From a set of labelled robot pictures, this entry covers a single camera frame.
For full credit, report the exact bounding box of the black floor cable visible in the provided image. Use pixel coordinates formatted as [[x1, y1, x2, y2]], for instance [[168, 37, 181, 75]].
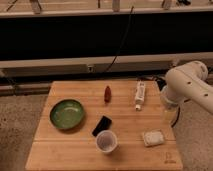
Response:
[[153, 75, 192, 128]]

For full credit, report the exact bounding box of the green ceramic bowl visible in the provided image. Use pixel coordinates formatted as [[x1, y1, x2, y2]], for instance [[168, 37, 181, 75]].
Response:
[[50, 99, 85, 130]]

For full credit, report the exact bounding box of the black rectangular block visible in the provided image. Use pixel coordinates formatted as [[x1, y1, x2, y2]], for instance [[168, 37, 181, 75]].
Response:
[[92, 116, 112, 137]]

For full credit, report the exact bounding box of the wooden cutting board table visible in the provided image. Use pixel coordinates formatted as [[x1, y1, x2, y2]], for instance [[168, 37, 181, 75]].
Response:
[[26, 80, 183, 171]]

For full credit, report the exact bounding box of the white tube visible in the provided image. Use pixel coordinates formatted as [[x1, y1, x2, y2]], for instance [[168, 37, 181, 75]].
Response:
[[135, 81, 146, 111]]

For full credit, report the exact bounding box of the red pepper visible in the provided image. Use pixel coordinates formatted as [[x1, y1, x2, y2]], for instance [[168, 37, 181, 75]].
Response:
[[104, 86, 111, 103]]

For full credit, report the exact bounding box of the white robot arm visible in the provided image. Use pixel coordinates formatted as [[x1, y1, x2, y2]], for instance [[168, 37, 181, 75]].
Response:
[[160, 61, 213, 124]]

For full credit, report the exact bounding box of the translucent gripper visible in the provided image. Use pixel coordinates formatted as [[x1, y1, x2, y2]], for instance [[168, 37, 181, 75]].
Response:
[[160, 86, 179, 123]]

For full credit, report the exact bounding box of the white sponge packet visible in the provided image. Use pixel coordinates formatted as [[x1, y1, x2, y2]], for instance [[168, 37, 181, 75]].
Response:
[[142, 130, 165, 147]]

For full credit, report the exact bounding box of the black hanging cable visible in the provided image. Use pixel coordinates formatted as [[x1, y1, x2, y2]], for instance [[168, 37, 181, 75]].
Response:
[[105, 5, 135, 73]]

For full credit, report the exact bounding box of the clear plastic cup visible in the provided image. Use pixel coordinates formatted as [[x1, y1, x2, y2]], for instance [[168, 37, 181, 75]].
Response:
[[95, 130, 118, 154]]

